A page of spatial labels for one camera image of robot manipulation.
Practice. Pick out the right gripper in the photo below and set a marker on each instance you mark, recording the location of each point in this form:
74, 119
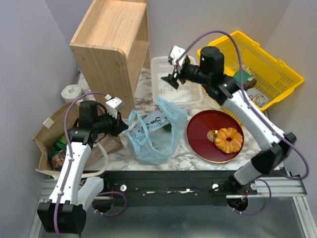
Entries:
171, 80

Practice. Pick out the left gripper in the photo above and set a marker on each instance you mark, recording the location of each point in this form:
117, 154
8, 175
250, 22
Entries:
119, 125

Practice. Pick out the light blue plastic bag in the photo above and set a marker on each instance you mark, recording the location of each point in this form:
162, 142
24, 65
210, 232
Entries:
154, 138

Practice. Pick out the brown paper bag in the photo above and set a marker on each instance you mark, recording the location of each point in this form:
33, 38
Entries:
53, 129

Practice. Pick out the glazed ring doughnut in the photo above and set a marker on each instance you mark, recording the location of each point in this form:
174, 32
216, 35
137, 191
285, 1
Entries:
228, 140

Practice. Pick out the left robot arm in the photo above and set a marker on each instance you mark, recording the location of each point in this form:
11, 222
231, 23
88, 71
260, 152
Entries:
65, 211

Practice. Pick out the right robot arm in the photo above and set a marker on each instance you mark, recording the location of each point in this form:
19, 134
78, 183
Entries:
275, 145

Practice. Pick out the white plastic basket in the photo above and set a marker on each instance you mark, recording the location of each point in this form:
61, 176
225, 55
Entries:
186, 95

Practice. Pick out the red round plate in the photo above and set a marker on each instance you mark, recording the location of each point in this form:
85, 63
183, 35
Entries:
201, 132

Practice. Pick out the green snack packet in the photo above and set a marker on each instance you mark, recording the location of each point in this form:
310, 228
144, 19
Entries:
61, 143

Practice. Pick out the wooden shelf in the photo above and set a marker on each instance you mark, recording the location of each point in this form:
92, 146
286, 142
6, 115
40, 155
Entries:
111, 47

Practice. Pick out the green box in basket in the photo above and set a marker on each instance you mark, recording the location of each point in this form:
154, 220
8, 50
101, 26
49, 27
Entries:
245, 75

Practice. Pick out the white cartoon packet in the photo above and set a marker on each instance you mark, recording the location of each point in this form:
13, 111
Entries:
257, 97

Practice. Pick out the yellow shopping basket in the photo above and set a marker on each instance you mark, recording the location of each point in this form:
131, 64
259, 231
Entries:
274, 78

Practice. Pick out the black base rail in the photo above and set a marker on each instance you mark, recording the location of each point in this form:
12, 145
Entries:
173, 188

